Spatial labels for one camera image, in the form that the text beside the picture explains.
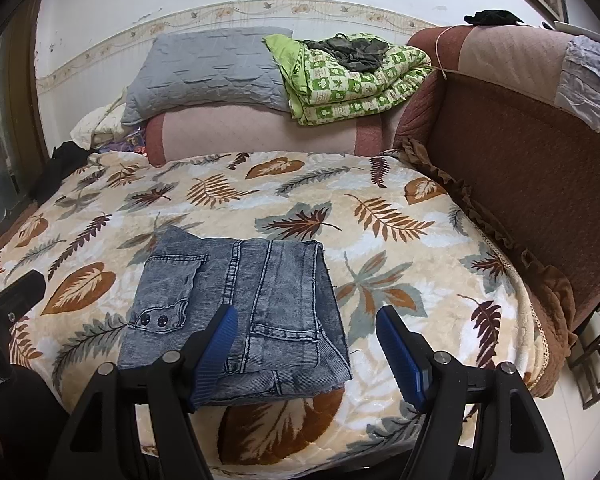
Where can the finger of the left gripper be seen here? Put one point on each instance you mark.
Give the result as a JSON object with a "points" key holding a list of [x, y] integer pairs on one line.
{"points": [[21, 296]]}

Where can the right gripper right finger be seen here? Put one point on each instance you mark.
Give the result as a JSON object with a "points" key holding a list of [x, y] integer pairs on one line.
{"points": [[479, 424]]}

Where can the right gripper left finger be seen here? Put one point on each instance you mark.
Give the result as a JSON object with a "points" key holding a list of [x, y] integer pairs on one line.
{"points": [[135, 423]]}

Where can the blue denim jeans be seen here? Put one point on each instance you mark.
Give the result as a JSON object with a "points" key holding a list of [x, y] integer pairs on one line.
{"points": [[290, 341]]}

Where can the brown wooden rack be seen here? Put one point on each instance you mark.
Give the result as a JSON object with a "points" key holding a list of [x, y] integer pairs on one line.
{"points": [[584, 364]]}

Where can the black garment on edge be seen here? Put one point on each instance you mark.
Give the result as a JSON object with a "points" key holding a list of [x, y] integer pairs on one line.
{"points": [[65, 160]]}

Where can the cream floral cloth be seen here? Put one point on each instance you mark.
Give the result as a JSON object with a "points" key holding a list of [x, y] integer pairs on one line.
{"points": [[101, 126]]}

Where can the colourful snack packet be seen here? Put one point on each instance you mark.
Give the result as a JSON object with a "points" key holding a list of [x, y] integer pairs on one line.
{"points": [[134, 142]]}

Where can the leaf pattern cream blanket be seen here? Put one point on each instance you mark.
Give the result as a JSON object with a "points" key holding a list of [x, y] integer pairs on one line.
{"points": [[390, 236]]}

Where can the grey quilted pillow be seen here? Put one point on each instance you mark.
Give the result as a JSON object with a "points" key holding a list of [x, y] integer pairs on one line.
{"points": [[227, 65]]}

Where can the green patterned folded quilt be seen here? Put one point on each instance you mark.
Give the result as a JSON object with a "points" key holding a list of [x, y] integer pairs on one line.
{"points": [[321, 90]]}

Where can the white cloth on sofa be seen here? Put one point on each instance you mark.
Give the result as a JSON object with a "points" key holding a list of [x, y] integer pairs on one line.
{"points": [[578, 90]]}

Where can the dark grey crumpled garment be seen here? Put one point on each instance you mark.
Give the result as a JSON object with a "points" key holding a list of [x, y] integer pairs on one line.
{"points": [[358, 54]]}

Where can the black item on sofa top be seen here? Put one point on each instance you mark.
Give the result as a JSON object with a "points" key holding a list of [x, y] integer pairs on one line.
{"points": [[493, 18]]}

